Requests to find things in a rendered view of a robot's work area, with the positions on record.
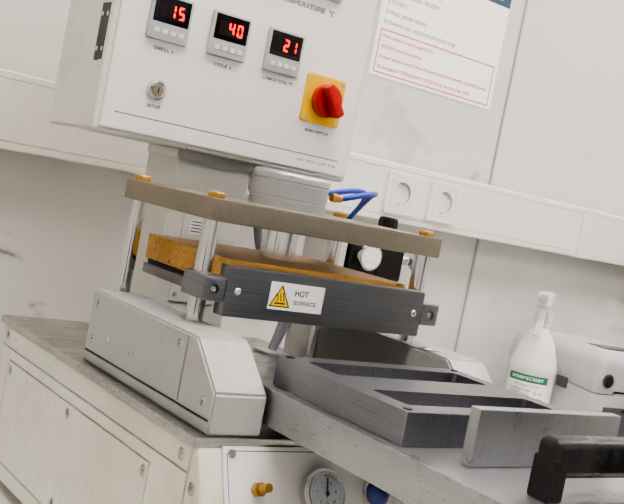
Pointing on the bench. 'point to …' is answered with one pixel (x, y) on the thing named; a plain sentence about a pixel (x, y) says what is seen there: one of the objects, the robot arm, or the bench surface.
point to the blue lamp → (377, 495)
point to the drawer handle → (584, 462)
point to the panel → (280, 475)
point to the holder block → (397, 397)
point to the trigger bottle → (535, 355)
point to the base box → (85, 440)
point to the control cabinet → (217, 102)
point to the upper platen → (172, 251)
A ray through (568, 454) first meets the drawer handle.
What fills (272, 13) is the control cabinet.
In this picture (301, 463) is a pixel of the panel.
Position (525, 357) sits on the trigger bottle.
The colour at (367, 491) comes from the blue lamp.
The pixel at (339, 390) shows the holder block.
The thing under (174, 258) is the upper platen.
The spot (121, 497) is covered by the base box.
